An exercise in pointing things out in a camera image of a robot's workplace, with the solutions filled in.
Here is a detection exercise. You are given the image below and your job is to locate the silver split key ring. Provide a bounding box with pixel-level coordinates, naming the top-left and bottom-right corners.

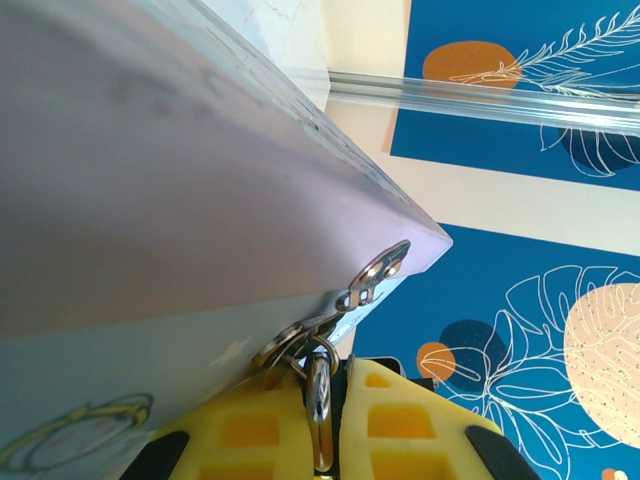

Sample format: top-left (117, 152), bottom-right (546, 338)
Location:
top-left (252, 322), bottom-right (306, 369)

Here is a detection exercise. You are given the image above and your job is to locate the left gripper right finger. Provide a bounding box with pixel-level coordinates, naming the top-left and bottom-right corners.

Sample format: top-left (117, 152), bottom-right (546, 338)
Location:
top-left (332, 354), bottom-right (544, 480)

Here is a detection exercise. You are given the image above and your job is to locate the aluminium frame post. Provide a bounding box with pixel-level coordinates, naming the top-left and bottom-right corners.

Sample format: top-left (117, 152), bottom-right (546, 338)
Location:
top-left (284, 67), bottom-right (640, 137)

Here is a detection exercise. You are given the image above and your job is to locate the cartoon print tin box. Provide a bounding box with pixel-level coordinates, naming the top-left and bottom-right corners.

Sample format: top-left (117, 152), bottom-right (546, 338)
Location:
top-left (0, 0), bottom-right (455, 480)

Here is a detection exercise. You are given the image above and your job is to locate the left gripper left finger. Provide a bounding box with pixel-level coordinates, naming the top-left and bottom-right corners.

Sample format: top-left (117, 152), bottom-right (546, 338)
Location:
top-left (119, 372), bottom-right (321, 480)

